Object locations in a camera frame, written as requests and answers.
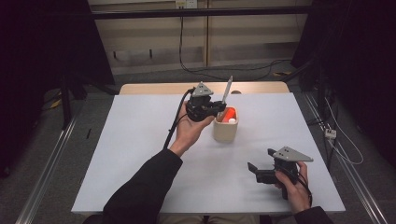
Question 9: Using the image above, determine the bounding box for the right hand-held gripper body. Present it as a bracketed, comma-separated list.
[255, 146, 314, 200]

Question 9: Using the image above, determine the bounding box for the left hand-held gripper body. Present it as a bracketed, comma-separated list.
[185, 81, 220, 123]

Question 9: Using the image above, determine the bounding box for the orange highlighter pen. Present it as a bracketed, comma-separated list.
[218, 106, 236, 123]

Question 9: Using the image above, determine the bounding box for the silver pen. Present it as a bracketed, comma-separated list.
[221, 75, 233, 105]

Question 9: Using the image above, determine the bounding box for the cream square pen holder cup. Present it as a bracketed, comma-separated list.
[212, 106, 239, 144]

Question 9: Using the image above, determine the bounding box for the person's left hand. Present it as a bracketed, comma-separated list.
[169, 101, 216, 158]

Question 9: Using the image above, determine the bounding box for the person's right hand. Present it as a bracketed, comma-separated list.
[274, 161, 312, 215]

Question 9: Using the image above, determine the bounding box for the person's right leg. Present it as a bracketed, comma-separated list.
[208, 215, 261, 224]

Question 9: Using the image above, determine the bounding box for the person's leg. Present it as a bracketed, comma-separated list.
[158, 215, 205, 224]
[208, 215, 261, 224]

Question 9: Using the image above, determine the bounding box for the black metal stand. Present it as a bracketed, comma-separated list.
[59, 73, 120, 131]
[281, 55, 335, 169]

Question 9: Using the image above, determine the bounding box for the white table mat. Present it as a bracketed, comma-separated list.
[70, 92, 347, 216]

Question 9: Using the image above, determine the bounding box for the person's left leg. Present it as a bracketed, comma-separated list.
[158, 215, 205, 224]

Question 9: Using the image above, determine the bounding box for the black horizontal bar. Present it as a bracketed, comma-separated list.
[90, 5, 312, 21]

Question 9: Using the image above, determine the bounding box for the dark curtain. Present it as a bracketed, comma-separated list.
[290, 0, 396, 169]
[0, 0, 116, 178]

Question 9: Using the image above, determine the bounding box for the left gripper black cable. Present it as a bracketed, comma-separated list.
[163, 88, 195, 149]

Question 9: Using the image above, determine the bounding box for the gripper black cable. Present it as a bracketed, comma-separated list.
[295, 171, 313, 208]
[163, 88, 195, 149]

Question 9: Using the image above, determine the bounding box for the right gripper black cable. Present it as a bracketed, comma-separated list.
[295, 171, 313, 208]

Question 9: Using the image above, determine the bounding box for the long black floor cable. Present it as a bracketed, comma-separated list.
[177, 16, 293, 82]

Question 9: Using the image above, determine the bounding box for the aluminium floor rail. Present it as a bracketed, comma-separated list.
[303, 92, 389, 224]
[15, 115, 78, 224]

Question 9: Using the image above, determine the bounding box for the thin white cable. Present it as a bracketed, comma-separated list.
[323, 96, 364, 166]

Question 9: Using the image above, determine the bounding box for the white wall socket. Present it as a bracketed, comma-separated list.
[175, 0, 199, 9]

